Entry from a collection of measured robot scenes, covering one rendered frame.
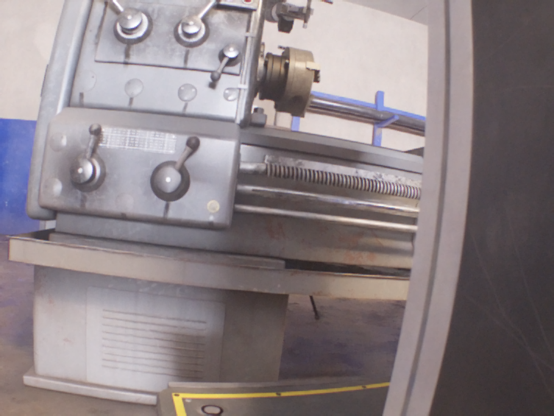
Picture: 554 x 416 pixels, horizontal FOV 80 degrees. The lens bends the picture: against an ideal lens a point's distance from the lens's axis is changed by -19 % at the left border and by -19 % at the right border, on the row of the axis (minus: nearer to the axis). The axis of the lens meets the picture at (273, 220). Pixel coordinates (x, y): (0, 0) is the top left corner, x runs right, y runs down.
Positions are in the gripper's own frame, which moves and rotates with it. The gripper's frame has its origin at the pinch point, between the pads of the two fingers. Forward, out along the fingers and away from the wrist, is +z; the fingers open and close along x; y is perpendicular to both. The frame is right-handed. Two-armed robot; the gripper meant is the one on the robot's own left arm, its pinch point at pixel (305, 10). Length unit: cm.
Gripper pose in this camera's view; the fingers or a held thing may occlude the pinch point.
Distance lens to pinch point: 154.3
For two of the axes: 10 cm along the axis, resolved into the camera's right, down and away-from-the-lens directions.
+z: 3.9, 4.2, -8.2
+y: 1.9, -9.1, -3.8
